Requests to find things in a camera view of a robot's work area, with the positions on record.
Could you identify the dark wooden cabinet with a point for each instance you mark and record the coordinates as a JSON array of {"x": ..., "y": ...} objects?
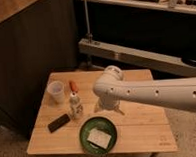
[{"x": 34, "y": 43}]

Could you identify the metal shelf rack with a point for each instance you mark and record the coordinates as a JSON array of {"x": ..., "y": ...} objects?
[{"x": 155, "y": 34}]

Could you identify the small wooden table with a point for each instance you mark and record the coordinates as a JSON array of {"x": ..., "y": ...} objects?
[{"x": 135, "y": 128}]

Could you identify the black rectangular block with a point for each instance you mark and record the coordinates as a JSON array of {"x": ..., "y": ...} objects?
[{"x": 56, "y": 124}]

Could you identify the white sponge block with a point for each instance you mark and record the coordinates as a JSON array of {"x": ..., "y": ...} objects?
[{"x": 99, "y": 138}]

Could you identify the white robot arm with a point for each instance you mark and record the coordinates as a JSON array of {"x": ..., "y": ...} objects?
[{"x": 111, "y": 88}]

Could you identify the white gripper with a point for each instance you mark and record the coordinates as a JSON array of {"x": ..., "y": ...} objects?
[{"x": 108, "y": 104}]

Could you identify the small clear bottle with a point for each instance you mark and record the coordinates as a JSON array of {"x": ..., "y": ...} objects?
[{"x": 75, "y": 105}]

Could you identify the green round plate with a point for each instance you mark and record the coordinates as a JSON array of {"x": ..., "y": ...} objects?
[{"x": 102, "y": 124}]

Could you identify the translucent plastic cup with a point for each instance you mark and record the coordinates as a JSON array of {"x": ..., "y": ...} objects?
[{"x": 56, "y": 90}]

